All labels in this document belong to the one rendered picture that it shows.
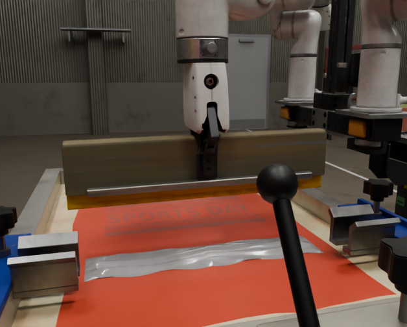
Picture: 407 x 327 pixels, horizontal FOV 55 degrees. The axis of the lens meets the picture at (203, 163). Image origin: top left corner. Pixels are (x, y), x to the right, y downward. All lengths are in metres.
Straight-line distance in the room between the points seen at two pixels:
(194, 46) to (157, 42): 8.51
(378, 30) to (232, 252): 0.69
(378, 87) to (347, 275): 0.59
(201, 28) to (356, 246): 0.37
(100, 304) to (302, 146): 0.38
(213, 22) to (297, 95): 0.93
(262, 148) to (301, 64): 0.87
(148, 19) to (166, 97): 1.69
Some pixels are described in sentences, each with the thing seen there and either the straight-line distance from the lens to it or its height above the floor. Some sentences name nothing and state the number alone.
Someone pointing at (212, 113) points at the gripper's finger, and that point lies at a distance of 0.55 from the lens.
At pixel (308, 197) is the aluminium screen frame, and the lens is 0.83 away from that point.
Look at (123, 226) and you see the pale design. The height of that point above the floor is 0.96.
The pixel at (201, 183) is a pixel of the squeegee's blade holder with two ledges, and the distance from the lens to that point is 0.58.
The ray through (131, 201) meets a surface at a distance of 0.60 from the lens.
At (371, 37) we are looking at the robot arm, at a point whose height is 1.32.
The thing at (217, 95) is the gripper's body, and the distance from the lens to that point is 0.55.
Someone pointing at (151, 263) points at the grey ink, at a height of 0.96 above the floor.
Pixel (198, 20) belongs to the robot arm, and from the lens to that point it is 0.56.
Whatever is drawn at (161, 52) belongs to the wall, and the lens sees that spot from 9.06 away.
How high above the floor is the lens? 1.22
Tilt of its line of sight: 12 degrees down
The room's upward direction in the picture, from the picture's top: straight up
